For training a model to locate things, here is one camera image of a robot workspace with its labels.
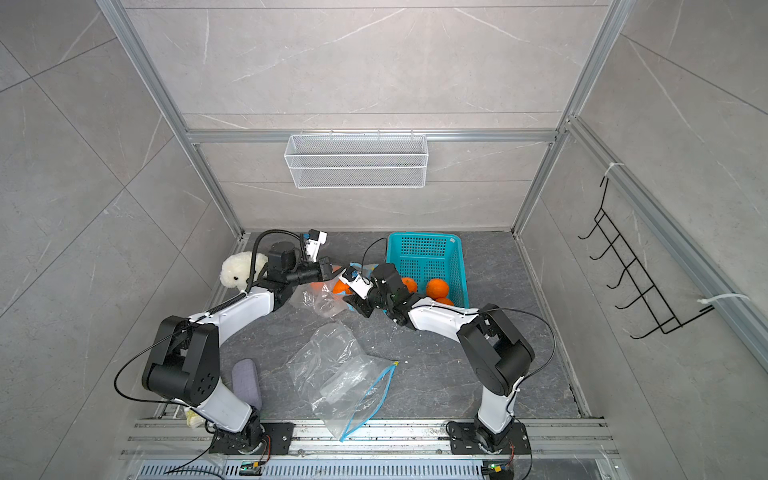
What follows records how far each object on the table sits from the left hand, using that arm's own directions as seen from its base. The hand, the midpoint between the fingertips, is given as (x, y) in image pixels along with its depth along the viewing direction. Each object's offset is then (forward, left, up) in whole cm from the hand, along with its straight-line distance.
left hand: (351, 260), depth 84 cm
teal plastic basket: (+17, -26, -20) cm, 37 cm away
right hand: (-5, +1, -8) cm, 9 cm away
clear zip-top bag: (-9, +8, -5) cm, 13 cm away
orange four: (0, -27, -15) cm, 31 cm away
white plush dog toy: (-1, +33, -1) cm, 33 cm away
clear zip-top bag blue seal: (-30, +2, -18) cm, 35 cm away
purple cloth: (-28, +29, -16) cm, 43 cm away
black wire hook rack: (-27, -66, +12) cm, 72 cm away
